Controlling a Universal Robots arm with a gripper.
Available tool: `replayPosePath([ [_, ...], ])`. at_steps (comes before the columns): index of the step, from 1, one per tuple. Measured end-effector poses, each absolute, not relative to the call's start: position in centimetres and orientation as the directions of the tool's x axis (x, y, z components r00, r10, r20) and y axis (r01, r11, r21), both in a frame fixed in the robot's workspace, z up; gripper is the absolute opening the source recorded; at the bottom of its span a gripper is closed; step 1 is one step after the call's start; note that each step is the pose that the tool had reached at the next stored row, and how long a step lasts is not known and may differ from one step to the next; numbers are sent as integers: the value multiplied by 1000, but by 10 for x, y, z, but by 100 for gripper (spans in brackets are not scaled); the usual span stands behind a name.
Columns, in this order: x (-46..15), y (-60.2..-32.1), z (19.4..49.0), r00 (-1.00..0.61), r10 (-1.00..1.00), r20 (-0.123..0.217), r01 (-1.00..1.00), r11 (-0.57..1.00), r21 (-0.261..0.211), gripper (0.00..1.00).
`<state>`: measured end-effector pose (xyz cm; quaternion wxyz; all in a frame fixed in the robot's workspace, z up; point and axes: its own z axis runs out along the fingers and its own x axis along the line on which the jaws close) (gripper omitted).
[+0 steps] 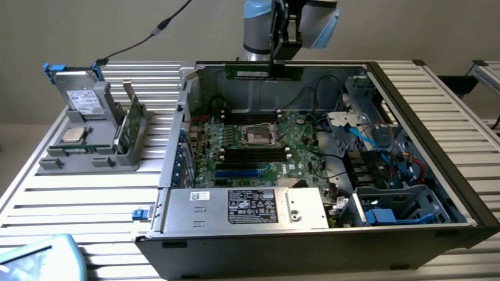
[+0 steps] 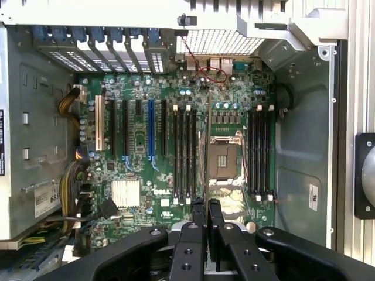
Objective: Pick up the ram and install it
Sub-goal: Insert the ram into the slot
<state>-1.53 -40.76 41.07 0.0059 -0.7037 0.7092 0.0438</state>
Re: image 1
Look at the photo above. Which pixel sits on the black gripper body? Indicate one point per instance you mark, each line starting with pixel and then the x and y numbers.
pixel 292 38

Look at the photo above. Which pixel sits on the green RAM stick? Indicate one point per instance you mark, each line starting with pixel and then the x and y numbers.
pixel 245 73
pixel 80 149

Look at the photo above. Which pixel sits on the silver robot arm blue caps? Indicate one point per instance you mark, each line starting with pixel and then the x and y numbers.
pixel 256 26

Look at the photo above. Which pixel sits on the black RAM slot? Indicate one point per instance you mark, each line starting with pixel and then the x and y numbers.
pixel 253 160
pixel 253 156
pixel 249 111
pixel 249 114
pixel 253 152
pixel 249 118
pixel 253 149

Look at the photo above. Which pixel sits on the round coin cell battery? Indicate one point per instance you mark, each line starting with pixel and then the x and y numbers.
pixel 300 119

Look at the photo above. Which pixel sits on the grey metal disk bay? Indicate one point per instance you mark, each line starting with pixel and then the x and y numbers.
pixel 361 96

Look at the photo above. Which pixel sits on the metal CPU socket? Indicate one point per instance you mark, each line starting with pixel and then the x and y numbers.
pixel 256 136

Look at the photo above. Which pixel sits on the green motherboard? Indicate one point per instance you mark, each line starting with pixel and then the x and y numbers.
pixel 300 152

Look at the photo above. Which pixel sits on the black expansion slot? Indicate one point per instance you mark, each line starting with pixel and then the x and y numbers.
pixel 236 166

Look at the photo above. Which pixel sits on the blue expansion slot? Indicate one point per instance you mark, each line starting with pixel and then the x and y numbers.
pixel 237 173

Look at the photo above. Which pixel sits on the silver chipset heat sink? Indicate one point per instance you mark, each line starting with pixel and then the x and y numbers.
pixel 285 183

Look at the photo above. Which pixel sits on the green graphics card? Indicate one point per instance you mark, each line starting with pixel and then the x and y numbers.
pixel 128 126

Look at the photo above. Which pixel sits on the grey parts rack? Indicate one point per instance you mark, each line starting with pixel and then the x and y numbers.
pixel 128 159

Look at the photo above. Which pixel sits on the metal slat side table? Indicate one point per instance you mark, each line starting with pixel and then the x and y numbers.
pixel 485 70

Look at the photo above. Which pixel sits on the silver power supply unit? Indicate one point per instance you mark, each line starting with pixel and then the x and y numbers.
pixel 211 210

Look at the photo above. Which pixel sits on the hard disk blue carrier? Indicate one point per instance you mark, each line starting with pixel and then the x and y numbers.
pixel 80 87

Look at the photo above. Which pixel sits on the silver CPU chip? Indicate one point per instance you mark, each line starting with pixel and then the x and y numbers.
pixel 73 134

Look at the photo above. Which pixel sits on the grey disk bay blue rails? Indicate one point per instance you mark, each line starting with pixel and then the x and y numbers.
pixel 413 205

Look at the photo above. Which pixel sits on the blue case latch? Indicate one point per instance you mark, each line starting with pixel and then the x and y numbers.
pixel 141 213

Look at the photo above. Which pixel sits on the black open PC case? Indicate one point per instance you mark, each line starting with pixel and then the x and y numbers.
pixel 273 257

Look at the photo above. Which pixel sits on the teal rounded cap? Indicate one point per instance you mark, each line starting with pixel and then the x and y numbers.
pixel 47 260

